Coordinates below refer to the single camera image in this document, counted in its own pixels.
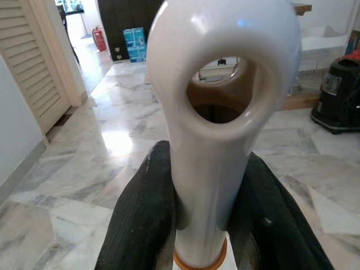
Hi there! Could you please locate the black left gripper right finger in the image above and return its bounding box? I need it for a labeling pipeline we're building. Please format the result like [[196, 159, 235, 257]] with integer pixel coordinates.
[[226, 152, 336, 270]]

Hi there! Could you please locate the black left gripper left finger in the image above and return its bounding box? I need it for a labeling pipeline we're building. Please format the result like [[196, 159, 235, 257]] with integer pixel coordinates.
[[95, 141, 177, 270]]

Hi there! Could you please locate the black vacuum cleaner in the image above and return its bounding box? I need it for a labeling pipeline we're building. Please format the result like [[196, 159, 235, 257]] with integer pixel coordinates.
[[310, 57, 360, 135]]

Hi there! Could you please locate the blue cardboard box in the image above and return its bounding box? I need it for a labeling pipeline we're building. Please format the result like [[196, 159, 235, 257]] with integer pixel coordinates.
[[127, 46, 147, 63], [123, 27, 146, 48]]

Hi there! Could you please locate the red fire extinguisher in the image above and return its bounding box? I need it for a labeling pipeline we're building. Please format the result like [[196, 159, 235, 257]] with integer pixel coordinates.
[[92, 25, 108, 52]]

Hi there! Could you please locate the cream louvered door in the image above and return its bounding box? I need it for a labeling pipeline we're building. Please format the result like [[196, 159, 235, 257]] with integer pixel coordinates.
[[0, 0, 71, 133]]

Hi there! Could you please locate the dark wooden cabinet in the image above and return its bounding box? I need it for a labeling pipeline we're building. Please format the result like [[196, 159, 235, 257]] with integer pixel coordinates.
[[97, 0, 170, 62]]

